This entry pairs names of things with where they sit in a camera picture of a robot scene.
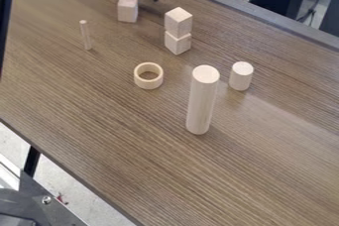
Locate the thin wooden dowel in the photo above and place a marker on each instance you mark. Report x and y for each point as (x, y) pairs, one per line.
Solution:
(85, 35)

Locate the wooden cube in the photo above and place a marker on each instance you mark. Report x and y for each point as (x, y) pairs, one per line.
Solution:
(178, 44)
(178, 22)
(127, 9)

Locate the short wooden cylinder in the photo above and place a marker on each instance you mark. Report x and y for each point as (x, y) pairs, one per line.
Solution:
(241, 76)

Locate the tall wooden cylinder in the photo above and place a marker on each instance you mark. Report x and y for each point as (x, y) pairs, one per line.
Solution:
(202, 99)

